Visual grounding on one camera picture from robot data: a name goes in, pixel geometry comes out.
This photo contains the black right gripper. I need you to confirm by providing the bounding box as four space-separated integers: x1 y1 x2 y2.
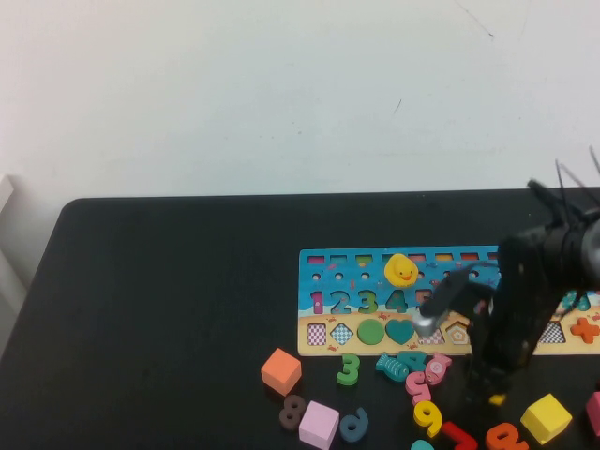
467 227 571 407

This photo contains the pink fish piece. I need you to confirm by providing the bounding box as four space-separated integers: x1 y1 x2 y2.
424 352 454 386

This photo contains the orange number eight piece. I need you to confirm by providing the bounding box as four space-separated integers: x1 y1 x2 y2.
485 421 530 450

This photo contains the red number seven piece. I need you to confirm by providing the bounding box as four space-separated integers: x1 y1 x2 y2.
440 420 479 450

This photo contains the yellow number nine piece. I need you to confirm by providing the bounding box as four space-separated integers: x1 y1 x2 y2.
412 398 443 438

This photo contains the pink number five piece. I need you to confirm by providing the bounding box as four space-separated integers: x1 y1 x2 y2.
404 370 432 407

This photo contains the teal number four piece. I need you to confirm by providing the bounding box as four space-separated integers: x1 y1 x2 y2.
396 350 430 374

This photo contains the teal striped fish piece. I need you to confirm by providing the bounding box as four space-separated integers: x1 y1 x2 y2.
374 352 410 383

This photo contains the teal heart puzzle piece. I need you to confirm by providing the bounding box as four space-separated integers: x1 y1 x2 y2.
384 319 416 347

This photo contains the orange plus puzzle piece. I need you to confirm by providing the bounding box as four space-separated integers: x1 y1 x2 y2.
569 317 600 344

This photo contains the green circle puzzle piece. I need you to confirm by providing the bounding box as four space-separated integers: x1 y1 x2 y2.
356 318 385 347

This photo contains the green number three piece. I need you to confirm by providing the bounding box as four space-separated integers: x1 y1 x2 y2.
336 353 361 387

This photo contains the blue number six piece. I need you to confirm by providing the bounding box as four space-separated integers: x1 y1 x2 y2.
338 406 369 443

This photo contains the blue wooden number puzzle board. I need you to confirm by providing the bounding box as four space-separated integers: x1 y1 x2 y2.
297 244 600 357

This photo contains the brown number eight piece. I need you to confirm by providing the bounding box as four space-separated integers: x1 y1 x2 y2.
278 393 307 430

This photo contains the yellow wooden cube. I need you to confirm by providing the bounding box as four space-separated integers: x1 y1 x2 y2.
519 392 574 445

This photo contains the magenta wooden block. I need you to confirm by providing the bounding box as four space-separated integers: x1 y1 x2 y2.
584 389 600 437

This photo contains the yellow rubber duck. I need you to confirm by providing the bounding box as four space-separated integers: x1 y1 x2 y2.
382 253 419 288

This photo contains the lilac wooden cube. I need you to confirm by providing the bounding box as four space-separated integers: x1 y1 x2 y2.
297 399 340 450

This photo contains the orange wooden cube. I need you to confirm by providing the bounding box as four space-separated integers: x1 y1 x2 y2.
260 347 303 398

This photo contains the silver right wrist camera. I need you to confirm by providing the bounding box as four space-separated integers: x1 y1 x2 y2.
412 262 498 337

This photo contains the thick black cable loop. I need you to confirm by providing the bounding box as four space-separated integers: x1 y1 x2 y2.
527 179 576 224

